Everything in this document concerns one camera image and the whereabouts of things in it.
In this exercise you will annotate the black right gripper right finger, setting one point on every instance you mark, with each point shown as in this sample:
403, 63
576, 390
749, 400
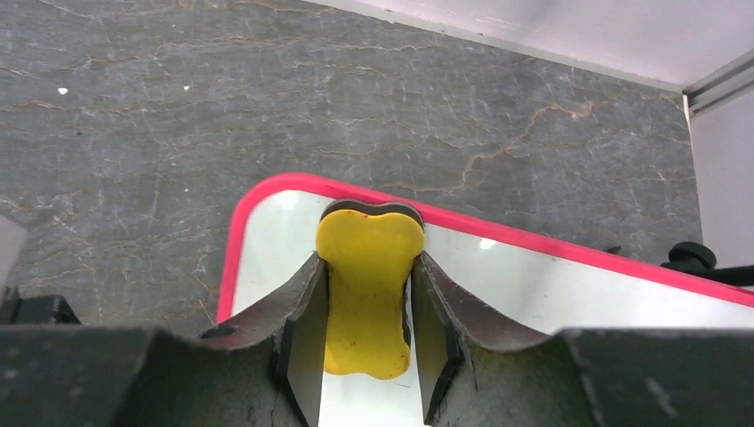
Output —
477, 367

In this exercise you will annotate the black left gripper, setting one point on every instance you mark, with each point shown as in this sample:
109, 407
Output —
15, 309

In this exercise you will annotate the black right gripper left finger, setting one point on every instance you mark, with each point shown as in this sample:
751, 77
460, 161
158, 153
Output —
262, 367

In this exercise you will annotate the pink framed whiteboard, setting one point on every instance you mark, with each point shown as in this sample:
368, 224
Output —
543, 283

